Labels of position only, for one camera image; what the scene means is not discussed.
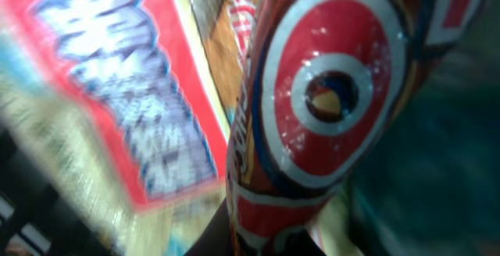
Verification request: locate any red Top chocolate bar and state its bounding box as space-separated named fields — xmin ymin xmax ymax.
xmin=227 ymin=0 xmax=486 ymax=255

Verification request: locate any yellow red noodle packet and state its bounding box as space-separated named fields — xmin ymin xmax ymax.
xmin=1 ymin=0 xmax=241 ymax=255

